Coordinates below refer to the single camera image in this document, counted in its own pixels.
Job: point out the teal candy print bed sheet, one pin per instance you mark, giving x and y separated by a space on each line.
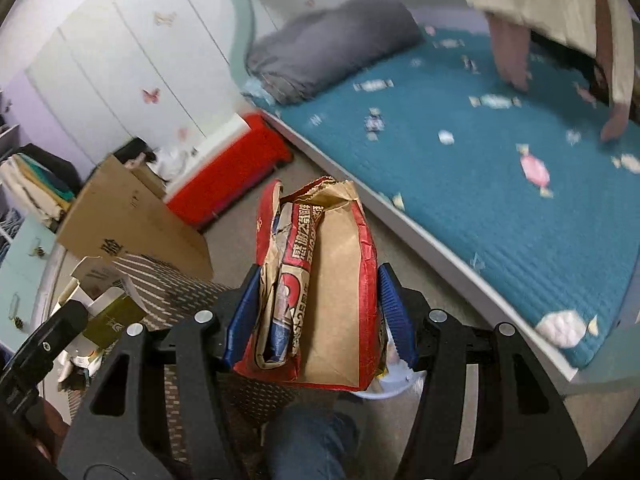
475 210

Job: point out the beige hanging garment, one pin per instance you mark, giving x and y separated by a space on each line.
30 185

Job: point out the black cloth pile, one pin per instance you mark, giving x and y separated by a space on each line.
132 152

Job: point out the grey folded blanket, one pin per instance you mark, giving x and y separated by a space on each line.
330 45

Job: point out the pale pink butterfly sticker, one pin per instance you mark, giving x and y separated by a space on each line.
182 132

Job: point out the brown cardboard box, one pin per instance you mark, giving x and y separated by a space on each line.
130 230

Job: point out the white carton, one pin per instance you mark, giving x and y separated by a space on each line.
95 272

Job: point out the beige hanging shirt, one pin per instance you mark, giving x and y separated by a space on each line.
530 0

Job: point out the round dotted table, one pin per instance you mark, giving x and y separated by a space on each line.
165 275

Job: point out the green hanging garment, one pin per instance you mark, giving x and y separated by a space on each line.
50 177

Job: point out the teal cabinet front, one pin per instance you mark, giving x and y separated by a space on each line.
25 280

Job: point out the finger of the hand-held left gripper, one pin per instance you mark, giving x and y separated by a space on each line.
47 346

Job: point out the red and white platform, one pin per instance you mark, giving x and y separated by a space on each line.
235 170

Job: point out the person's leg in jeans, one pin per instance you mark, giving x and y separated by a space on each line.
312 445

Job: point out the pinecone ornament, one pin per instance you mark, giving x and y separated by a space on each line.
17 322
37 251

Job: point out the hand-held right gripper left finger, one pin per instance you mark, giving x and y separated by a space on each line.
244 310

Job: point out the red and brown paper bag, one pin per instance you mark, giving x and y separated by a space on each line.
335 285

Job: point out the black hanging garment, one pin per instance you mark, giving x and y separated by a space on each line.
55 157

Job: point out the beige butterfly sticker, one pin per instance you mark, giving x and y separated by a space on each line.
162 18

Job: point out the white plastic bag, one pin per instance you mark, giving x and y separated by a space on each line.
172 160

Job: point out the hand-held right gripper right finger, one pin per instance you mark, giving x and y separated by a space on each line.
395 310

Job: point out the olive green small box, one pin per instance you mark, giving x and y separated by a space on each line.
112 320

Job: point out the white wardrobe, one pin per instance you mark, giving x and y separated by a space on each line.
125 35

